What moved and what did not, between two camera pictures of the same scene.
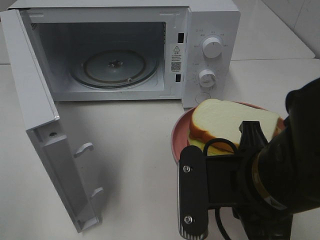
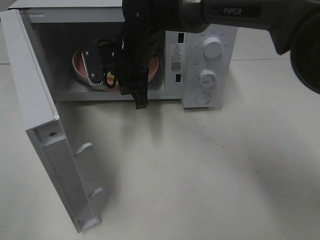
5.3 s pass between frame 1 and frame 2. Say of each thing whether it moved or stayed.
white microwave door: stayed
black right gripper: moved
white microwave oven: stayed
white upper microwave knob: stayed
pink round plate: moved
